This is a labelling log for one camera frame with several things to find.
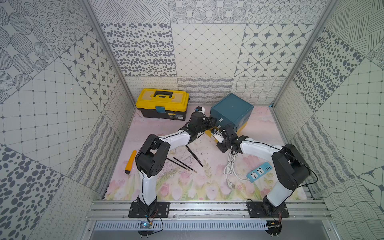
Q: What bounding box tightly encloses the teal drawer cabinet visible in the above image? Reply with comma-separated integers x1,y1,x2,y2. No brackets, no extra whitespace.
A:
210,93,254,131

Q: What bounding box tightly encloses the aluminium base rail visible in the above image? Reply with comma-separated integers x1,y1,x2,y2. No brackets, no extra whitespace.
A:
85,200,332,233

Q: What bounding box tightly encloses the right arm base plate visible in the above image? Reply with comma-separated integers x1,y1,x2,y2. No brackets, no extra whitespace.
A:
246,199,290,219

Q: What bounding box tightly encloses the black pencil plain end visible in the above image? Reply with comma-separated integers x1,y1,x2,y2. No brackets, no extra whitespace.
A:
185,145,204,167

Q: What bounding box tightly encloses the black pencil pair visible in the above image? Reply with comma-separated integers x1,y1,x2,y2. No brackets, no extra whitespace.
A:
166,158,190,171

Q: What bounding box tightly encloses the black pencil gold end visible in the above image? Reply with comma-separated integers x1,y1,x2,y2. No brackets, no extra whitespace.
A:
173,157,197,173

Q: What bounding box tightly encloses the orange utility knife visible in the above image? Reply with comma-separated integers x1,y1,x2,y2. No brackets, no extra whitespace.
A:
124,150,137,175

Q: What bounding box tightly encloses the yellow bottom drawer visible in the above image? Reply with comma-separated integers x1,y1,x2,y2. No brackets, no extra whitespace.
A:
204,122,248,141

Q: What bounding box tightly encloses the yellow black plastic toolbox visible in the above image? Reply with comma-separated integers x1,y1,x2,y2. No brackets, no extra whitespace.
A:
136,89,190,121

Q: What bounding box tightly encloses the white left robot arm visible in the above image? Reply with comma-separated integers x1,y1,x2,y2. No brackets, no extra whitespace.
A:
135,111,217,207

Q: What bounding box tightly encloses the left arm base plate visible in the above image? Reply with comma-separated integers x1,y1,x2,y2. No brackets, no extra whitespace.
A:
129,199,170,219

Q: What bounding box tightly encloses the teal power strip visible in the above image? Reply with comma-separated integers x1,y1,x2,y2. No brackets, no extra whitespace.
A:
247,162,273,183

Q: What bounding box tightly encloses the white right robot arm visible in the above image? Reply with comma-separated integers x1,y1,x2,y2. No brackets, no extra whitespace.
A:
212,127,312,215

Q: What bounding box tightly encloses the white power cable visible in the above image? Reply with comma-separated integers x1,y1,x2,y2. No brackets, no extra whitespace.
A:
223,151,250,190

